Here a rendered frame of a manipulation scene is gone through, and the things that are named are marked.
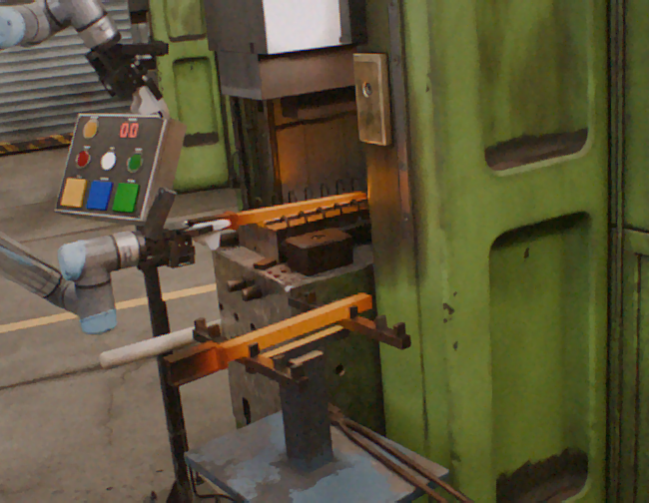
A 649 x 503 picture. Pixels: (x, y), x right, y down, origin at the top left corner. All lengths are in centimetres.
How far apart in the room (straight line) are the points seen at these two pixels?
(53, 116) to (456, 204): 838
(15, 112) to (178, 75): 334
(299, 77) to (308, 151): 37
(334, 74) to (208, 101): 492
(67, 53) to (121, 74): 786
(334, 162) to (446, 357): 73
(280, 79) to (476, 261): 56
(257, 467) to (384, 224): 54
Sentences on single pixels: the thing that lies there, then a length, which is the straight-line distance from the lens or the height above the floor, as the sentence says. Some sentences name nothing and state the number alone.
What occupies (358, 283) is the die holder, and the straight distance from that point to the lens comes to 188.
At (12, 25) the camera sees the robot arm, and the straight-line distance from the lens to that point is 182.
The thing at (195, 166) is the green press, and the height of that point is 20.
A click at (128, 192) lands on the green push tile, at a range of 232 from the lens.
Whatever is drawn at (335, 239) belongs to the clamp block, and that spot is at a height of 98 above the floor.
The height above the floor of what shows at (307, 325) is 94.
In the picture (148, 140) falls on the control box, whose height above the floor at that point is 114.
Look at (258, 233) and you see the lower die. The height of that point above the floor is 97.
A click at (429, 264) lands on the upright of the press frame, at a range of 172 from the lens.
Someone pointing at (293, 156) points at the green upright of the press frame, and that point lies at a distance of 221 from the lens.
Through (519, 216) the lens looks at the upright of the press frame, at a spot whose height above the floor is 103.
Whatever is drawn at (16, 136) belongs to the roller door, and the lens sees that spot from 985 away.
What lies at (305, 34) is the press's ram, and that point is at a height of 139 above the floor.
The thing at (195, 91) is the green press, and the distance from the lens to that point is 682.
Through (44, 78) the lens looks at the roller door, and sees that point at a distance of 979.
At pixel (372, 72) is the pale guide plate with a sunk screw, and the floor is 132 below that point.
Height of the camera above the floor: 151
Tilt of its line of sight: 17 degrees down
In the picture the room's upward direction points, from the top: 5 degrees counter-clockwise
